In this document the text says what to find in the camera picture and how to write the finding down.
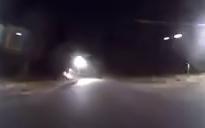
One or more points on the grey asphalt road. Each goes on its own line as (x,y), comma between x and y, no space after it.
(116,103)

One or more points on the street lamp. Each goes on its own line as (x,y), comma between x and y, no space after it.
(178,35)
(166,38)

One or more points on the kerbed verge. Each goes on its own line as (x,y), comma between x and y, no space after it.
(26,87)

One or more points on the building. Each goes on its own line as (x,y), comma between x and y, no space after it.
(8,40)

